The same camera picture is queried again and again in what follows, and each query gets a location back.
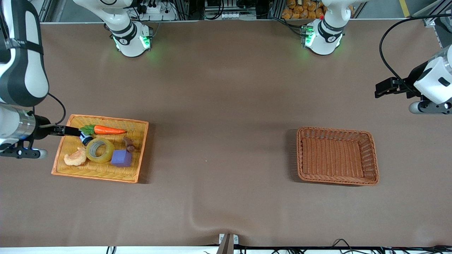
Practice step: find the aluminium frame profile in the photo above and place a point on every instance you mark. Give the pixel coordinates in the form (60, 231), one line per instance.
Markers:
(429, 21)
(46, 10)

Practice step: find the brown toy root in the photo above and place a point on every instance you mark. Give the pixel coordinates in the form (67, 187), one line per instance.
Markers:
(129, 144)

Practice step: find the brown wicker basket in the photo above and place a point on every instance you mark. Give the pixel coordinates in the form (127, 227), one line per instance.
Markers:
(335, 155)

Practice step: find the white power strip with plugs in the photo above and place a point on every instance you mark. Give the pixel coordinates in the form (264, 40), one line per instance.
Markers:
(159, 16)

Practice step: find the toy croissant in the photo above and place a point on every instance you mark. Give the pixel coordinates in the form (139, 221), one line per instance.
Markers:
(76, 159)

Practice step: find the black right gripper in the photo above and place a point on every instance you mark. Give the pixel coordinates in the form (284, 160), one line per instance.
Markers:
(43, 129)

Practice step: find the bag of orange snacks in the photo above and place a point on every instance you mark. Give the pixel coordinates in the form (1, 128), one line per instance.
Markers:
(300, 12)

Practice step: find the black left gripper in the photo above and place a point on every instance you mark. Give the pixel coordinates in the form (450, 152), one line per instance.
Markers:
(414, 78)

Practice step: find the purple cube block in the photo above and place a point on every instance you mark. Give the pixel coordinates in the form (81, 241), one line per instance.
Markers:
(122, 158)

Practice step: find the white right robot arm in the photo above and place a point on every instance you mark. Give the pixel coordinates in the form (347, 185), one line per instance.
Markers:
(21, 70)

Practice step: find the brown table cover sheet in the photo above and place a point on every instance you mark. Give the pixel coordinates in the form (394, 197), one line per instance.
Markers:
(226, 88)

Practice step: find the orange toy carrot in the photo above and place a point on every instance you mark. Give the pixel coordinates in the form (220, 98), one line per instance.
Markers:
(109, 130)

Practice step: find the black electronics box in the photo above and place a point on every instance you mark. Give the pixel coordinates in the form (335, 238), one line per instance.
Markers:
(226, 4)

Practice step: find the yellow clear tape roll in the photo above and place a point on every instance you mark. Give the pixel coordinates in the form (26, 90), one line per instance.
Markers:
(100, 159)

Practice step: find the metal table edge bracket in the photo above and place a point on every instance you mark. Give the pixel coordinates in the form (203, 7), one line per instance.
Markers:
(229, 243)

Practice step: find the yellow wicker tray orange rim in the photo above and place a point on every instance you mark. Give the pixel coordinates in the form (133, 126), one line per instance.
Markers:
(106, 169)

